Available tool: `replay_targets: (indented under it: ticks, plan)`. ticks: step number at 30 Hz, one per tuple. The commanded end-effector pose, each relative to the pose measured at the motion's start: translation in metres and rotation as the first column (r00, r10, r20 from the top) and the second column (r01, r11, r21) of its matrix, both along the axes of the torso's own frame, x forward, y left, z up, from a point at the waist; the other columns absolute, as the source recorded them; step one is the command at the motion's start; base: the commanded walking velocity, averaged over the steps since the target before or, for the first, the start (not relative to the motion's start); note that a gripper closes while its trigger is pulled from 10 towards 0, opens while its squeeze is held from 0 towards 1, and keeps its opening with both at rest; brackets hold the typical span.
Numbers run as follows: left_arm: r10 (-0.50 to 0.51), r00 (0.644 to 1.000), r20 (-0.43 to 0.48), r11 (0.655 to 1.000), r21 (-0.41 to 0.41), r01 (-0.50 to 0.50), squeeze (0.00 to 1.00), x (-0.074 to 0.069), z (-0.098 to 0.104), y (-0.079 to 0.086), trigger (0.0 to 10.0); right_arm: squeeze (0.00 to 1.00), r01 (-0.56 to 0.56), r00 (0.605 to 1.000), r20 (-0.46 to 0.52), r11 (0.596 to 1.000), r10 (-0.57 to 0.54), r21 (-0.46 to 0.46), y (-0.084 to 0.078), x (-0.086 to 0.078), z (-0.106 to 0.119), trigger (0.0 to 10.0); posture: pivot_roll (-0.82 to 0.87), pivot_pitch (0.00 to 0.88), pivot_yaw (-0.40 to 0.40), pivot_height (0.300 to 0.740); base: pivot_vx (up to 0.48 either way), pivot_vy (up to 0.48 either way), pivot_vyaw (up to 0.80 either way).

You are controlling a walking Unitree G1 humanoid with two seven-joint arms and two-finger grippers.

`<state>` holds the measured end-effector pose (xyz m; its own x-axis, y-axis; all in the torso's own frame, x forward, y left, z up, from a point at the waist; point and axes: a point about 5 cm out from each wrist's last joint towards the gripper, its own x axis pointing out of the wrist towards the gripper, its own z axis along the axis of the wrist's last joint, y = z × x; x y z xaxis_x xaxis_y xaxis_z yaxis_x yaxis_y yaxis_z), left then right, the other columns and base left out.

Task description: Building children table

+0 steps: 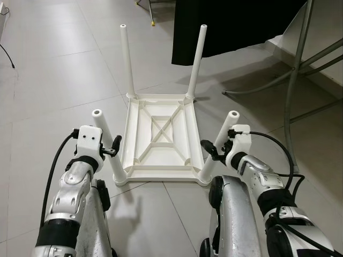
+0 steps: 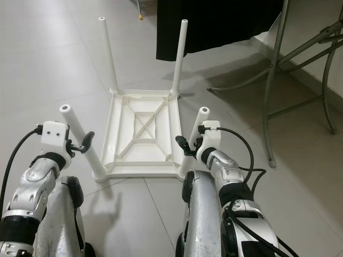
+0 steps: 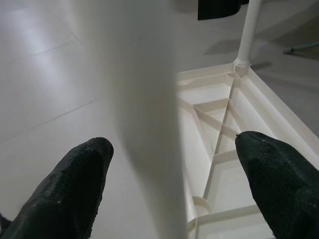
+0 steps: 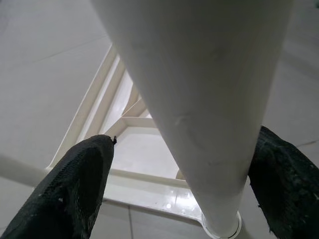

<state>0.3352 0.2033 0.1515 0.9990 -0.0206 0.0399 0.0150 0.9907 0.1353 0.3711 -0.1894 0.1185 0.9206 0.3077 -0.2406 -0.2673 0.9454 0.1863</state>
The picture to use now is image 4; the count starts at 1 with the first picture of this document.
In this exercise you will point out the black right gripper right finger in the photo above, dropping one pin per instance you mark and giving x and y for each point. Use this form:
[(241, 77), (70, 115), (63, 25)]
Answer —
[(286, 186)]

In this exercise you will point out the white plastic table top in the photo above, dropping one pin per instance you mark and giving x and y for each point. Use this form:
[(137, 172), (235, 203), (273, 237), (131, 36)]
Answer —
[(139, 154)]

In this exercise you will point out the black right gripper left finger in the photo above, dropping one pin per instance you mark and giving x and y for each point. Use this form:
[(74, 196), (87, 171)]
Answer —
[(74, 186)]

